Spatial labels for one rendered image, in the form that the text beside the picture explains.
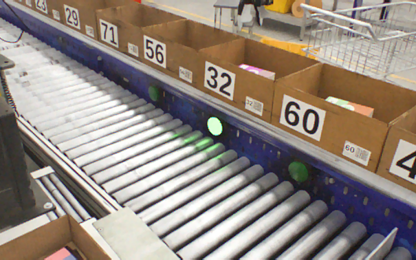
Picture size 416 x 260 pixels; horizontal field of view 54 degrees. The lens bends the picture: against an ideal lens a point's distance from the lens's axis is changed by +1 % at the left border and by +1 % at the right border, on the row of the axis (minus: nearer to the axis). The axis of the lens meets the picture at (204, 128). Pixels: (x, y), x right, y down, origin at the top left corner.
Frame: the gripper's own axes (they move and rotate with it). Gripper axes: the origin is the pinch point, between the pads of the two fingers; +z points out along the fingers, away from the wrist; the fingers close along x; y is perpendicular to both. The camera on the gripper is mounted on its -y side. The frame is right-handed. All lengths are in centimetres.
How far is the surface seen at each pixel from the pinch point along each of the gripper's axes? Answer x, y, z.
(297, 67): 20.9, 9.8, 17.8
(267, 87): -7.8, 17.4, 16.1
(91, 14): -8, -102, 16
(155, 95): -16, -37, 37
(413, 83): 303, -33, 118
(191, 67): -8.0, -22.0, 20.7
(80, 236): -82, 19, 36
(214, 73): -8.2, -8.4, 18.9
